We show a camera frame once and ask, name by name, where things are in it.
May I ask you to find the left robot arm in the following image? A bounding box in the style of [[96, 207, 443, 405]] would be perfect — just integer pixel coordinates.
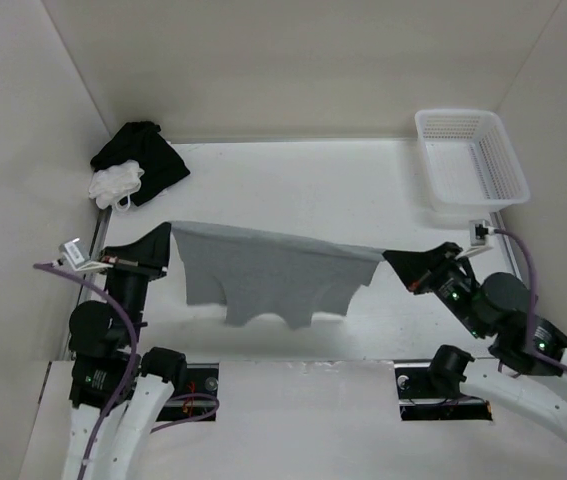
[[62, 223, 188, 479]]

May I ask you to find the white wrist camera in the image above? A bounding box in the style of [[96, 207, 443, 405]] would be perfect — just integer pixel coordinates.
[[456, 220, 495, 259], [52, 238, 112, 273]]

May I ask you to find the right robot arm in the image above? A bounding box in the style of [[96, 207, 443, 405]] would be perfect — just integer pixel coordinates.
[[383, 242, 567, 442]]

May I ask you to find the grey tank top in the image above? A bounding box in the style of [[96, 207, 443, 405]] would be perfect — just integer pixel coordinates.
[[171, 221, 383, 329]]

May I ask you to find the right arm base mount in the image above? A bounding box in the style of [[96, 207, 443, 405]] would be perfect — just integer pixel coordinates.
[[394, 362, 493, 422]]

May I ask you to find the white folded tank top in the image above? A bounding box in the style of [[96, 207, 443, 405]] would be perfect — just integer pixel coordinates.
[[88, 160, 145, 212]]

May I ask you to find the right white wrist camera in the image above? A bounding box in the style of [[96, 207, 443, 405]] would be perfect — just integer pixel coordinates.
[[456, 220, 495, 259]]

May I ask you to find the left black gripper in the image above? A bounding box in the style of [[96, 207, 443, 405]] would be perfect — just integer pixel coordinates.
[[98, 220, 173, 342]]

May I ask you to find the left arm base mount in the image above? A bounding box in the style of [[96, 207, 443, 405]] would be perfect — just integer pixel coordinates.
[[157, 363, 220, 422]]

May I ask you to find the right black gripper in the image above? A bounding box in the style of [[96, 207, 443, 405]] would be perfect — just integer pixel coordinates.
[[382, 239, 488, 336]]

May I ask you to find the black folded tank top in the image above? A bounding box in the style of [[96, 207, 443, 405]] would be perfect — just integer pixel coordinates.
[[90, 121, 190, 207]]

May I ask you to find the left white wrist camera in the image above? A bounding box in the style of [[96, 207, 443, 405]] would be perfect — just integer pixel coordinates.
[[52, 238, 112, 273]]

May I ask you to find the white plastic basket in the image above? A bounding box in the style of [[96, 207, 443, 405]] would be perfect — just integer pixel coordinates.
[[414, 109, 530, 215]]

